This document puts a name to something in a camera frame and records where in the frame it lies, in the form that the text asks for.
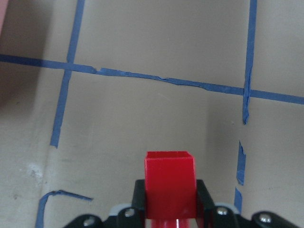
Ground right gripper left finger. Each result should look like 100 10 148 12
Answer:
65 180 146 228

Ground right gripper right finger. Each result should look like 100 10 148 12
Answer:
195 180 298 228

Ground red toy block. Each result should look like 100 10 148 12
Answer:
144 151 197 228

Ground pink plastic box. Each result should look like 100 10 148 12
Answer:
0 0 9 33

